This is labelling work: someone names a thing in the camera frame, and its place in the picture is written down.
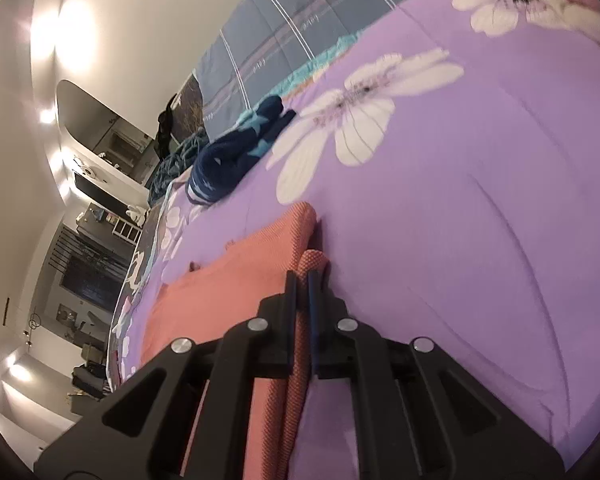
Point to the blue plaid pillow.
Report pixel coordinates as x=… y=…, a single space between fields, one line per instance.
x=264 y=42

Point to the black cloth on pillow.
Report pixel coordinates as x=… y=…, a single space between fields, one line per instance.
x=165 y=128

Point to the white shelf rack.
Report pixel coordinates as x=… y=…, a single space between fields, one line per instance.
x=127 y=231

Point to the dark floral pillow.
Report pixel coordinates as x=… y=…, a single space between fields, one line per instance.
x=187 y=110

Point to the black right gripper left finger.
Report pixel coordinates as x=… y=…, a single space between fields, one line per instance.
x=185 y=414

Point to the navy star plush garment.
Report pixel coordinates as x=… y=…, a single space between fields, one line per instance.
x=221 y=165

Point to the teal fuzzy blanket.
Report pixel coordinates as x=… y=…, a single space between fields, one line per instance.
x=176 y=164

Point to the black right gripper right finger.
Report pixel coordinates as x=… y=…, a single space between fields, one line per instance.
x=417 y=413

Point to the purple floral duvet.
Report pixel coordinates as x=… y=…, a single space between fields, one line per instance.
x=452 y=157

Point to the coral red knit garment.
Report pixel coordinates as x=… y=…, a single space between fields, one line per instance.
x=204 y=303

